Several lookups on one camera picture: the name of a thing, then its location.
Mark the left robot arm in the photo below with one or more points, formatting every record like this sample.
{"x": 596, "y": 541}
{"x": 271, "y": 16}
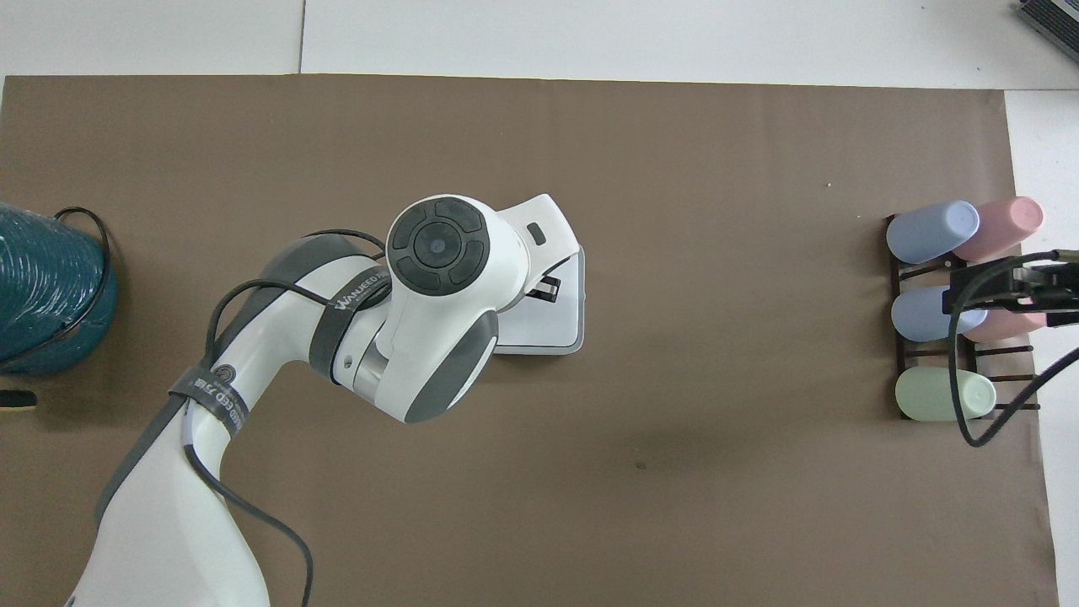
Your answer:
{"x": 438, "y": 320}

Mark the pink plastic cup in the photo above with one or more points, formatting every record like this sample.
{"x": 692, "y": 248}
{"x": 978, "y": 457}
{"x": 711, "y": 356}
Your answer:
{"x": 1007, "y": 226}
{"x": 1003, "y": 328}

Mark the black cup rack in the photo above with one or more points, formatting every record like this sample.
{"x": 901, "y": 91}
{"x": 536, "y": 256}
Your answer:
{"x": 1007, "y": 349}

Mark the blue plastic cup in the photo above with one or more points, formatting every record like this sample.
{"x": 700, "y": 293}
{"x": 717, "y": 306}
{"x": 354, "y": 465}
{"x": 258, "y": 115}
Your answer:
{"x": 920, "y": 314}
{"x": 931, "y": 232}

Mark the green plastic cup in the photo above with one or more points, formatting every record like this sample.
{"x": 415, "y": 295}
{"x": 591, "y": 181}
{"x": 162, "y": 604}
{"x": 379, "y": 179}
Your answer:
{"x": 940, "y": 394}

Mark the teal ribbed bin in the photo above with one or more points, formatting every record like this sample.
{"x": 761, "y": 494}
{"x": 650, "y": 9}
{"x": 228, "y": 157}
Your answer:
{"x": 42, "y": 287}

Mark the black stand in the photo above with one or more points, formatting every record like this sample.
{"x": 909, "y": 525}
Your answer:
{"x": 15, "y": 400}

